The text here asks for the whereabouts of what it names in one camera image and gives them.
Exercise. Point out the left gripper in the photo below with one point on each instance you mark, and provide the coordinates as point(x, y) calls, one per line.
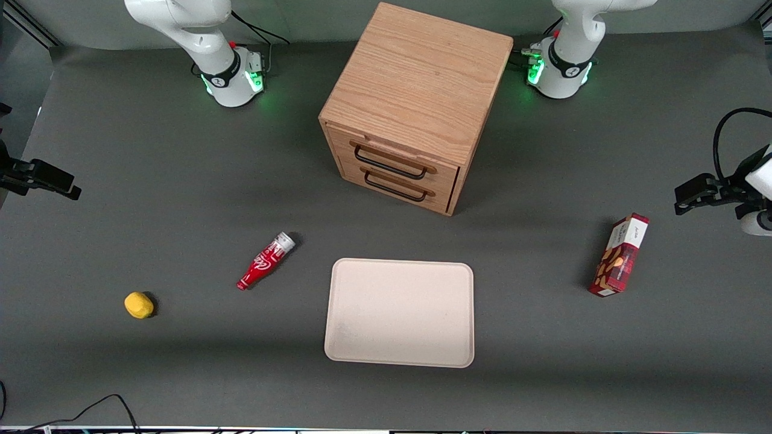
point(733, 182)

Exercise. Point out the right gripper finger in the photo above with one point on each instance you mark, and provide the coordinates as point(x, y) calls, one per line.
point(54, 176)

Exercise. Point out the wooden drawer with notched lip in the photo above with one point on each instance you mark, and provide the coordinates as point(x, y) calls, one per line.
point(443, 176)

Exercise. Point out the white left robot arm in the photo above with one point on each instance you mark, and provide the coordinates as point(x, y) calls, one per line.
point(570, 66)

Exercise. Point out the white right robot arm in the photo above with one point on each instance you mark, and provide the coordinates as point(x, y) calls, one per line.
point(205, 36)

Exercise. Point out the plain wooden drawer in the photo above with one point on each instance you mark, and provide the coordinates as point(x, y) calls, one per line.
point(445, 199)

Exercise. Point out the wooden drawer cabinet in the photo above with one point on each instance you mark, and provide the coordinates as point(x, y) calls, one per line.
point(422, 72)

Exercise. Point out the red cracker box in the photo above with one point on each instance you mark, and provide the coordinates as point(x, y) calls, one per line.
point(618, 259)

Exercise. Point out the yellow lemon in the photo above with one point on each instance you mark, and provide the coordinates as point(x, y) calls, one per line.
point(139, 305)

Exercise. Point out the red cola bottle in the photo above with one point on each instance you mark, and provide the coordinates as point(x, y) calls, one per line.
point(265, 262)

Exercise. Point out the beige plastic tray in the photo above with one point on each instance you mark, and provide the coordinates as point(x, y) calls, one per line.
point(398, 313)

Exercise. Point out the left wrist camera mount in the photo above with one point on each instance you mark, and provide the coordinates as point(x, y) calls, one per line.
point(733, 190)

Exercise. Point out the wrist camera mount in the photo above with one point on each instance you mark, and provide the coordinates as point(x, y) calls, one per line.
point(12, 172)
point(733, 190)

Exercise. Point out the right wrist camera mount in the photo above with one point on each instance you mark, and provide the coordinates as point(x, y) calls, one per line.
point(12, 172)

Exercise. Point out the dark aluminium frame rail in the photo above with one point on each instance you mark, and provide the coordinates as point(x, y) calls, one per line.
point(766, 23)
point(30, 27)

